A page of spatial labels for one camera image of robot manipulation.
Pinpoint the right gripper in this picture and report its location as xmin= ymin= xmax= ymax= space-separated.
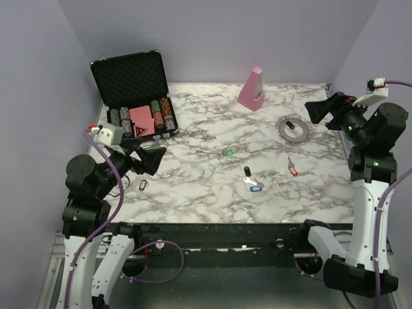
xmin=306 ymin=90 xmax=374 ymax=145

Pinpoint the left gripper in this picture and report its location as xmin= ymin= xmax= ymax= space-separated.
xmin=96 ymin=136 xmax=167 ymax=198

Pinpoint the steel disc with keyrings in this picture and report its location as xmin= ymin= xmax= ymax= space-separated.
xmin=276 ymin=114 xmax=313 ymax=144

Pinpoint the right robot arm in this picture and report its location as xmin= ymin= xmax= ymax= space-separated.
xmin=296 ymin=92 xmax=409 ymax=298

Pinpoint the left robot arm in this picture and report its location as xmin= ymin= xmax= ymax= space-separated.
xmin=57 ymin=140 xmax=166 ymax=308

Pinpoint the red key tag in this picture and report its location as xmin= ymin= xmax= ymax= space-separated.
xmin=288 ymin=157 xmax=299 ymax=177

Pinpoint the pink metronome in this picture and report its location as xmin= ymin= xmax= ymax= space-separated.
xmin=238 ymin=66 xmax=265 ymax=112

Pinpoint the black poker chip case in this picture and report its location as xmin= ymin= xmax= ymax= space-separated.
xmin=90 ymin=50 xmax=179 ymax=142

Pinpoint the silver key by blue tag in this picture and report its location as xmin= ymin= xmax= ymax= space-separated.
xmin=254 ymin=178 xmax=265 ymax=189

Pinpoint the blue key tag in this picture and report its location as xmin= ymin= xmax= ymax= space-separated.
xmin=249 ymin=185 xmax=262 ymax=192

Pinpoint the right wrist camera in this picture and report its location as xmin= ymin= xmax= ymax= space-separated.
xmin=352 ymin=77 xmax=389 ymax=108

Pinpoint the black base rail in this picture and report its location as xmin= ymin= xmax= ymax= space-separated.
xmin=120 ymin=220 xmax=323 ymax=274

